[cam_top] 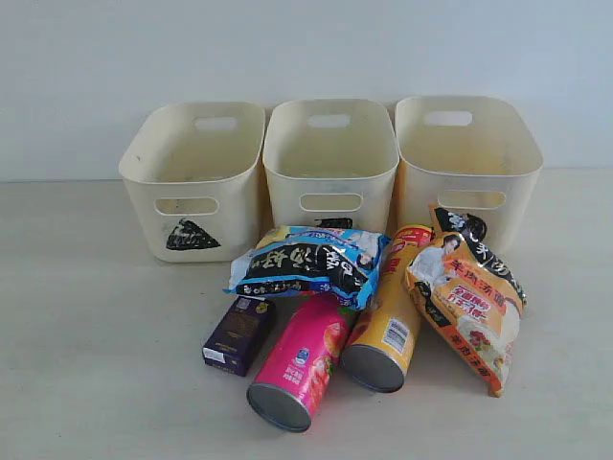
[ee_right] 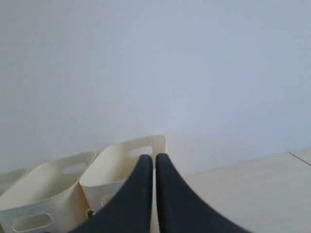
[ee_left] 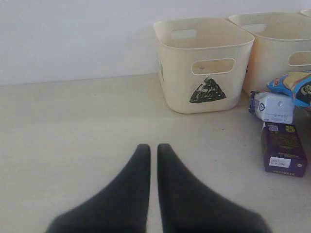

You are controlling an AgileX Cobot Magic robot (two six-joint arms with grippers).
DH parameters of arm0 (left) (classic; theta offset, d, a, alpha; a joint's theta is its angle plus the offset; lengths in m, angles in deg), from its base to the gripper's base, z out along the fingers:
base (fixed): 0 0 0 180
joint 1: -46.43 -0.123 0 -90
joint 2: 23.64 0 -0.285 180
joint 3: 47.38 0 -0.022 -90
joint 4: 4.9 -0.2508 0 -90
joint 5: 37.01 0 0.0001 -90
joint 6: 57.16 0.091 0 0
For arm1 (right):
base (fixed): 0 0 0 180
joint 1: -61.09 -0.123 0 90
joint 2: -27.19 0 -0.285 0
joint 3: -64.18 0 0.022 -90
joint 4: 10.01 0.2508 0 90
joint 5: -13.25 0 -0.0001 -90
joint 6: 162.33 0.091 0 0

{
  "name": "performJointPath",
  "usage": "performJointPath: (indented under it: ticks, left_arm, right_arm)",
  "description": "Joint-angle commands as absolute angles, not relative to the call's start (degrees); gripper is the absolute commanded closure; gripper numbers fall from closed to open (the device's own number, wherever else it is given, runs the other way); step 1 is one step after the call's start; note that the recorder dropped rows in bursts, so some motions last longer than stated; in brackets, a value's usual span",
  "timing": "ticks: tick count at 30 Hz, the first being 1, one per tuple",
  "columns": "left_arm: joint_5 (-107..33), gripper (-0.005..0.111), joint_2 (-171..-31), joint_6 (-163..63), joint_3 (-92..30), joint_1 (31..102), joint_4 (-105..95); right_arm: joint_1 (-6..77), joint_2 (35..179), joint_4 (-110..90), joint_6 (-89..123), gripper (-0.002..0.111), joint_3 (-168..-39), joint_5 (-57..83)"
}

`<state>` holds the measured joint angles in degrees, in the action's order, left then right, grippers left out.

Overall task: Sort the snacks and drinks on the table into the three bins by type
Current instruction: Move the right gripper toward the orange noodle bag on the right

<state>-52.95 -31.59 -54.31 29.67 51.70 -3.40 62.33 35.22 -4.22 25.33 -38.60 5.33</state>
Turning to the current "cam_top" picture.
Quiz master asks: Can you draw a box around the blue black snack bag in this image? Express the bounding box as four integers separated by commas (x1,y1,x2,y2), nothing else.
226,225,391,311

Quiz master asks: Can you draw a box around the orange noodle snack bag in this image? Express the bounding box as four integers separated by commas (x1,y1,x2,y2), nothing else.
405,204,526,397

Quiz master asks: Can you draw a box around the cream bin square mark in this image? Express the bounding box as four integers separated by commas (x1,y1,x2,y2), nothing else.
262,99,399,233

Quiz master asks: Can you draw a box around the pink chips can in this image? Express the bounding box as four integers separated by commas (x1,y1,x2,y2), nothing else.
246,293,356,432

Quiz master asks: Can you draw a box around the cream bin triangle mark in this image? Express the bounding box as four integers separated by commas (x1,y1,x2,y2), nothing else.
119,102,266,263

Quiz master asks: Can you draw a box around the yellow chips can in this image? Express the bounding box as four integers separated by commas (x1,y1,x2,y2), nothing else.
341,224,433,393

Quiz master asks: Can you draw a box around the purple small carton box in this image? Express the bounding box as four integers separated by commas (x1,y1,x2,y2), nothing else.
202,296,277,377

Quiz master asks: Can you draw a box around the cream bin circle mark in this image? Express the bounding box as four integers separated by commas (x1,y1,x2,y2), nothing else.
395,96,544,254

